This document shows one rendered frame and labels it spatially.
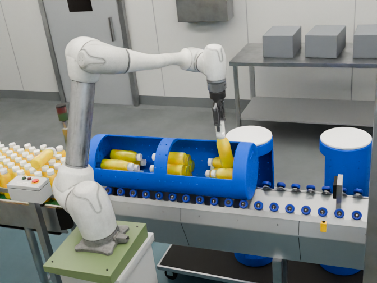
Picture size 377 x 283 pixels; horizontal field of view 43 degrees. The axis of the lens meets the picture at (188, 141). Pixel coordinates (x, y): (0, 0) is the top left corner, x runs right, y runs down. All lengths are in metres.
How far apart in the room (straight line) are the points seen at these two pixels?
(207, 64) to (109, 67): 0.51
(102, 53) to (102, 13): 4.44
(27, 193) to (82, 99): 0.77
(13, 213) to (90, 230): 1.02
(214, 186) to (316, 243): 0.56
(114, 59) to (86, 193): 0.54
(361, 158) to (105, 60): 1.55
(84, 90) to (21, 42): 5.25
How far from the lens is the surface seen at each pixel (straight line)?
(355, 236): 2.36
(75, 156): 2.10
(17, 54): 7.38
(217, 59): 2.16
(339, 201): 2.36
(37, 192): 2.58
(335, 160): 2.78
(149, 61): 1.98
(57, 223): 2.81
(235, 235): 2.49
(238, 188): 2.30
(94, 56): 1.86
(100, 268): 1.99
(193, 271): 3.28
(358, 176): 2.84
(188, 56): 2.26
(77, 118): 2.06
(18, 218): 2.96
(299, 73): 5.65
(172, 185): 2.41
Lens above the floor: 2.28
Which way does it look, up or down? 25 degrees down
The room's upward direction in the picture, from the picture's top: 7 degrees counter-clockwise
